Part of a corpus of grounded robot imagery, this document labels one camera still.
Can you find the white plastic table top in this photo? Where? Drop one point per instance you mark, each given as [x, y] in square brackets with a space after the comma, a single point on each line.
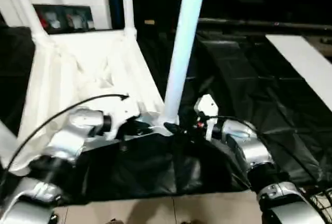
[88, 68]

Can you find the white plastic table leg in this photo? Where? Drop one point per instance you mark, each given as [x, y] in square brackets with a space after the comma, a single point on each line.
[26, 9]
[128, 3]
[184, 32]
[6, 141]

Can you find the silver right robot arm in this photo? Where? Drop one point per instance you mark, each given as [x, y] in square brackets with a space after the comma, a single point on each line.
[249, 146]

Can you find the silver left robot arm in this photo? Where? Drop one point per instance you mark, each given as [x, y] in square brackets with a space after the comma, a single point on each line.
[67, 141]

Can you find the black plastic mat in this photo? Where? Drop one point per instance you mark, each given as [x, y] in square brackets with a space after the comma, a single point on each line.
[259, 115]

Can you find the small tan tag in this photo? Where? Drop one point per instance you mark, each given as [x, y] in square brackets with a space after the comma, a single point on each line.
[150, 22]

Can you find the white paper sheet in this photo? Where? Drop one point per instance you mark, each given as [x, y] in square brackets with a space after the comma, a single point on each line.
[306, 63]

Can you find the small bottles behind glass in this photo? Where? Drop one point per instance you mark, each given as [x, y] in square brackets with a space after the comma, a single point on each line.
[65, 19]

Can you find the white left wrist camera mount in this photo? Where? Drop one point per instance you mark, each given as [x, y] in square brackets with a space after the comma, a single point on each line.
[123, 111]

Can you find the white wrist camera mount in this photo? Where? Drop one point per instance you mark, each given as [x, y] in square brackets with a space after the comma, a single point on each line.
[123, 111]
[207, 109]

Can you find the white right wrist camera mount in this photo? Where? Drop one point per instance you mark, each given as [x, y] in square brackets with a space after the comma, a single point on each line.
[207, 109]

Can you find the dark metal rail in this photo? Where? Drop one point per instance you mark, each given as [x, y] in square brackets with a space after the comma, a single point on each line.
[264, 24]

